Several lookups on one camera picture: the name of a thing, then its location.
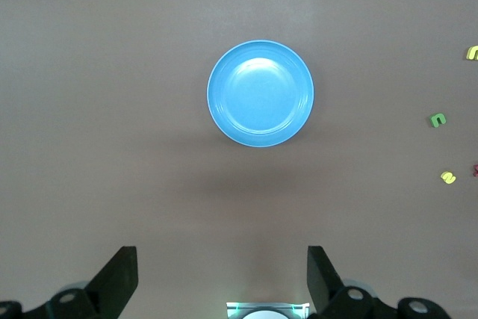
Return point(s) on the yellow foam letter u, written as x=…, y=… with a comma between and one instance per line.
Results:
x=469, y=54

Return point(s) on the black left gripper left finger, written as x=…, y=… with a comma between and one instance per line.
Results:
x=112, y=285

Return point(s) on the yellow foam letter s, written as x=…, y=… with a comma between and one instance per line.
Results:
x=448, y=178

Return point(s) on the green foam letter n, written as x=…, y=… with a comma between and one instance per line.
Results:
x=434, y=121

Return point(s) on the blue plate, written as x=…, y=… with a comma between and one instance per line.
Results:
x=260, y=102

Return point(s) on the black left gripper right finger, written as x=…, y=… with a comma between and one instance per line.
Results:
x=325, y=285

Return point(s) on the brown table cover sheet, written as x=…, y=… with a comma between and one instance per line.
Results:
x=112, y=72

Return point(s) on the dark red foam letter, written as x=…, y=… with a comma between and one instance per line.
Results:
x=475, y=170

